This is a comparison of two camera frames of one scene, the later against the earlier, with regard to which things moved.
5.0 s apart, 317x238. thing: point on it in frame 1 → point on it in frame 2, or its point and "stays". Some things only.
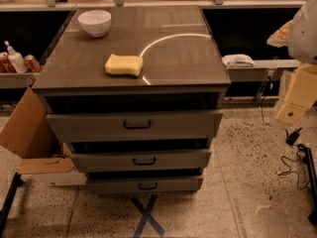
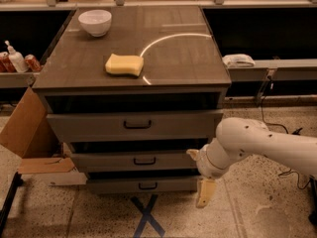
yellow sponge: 124,64 stays
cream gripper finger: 281,36 → 194,153
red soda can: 33,62 stays
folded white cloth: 238,60 stays
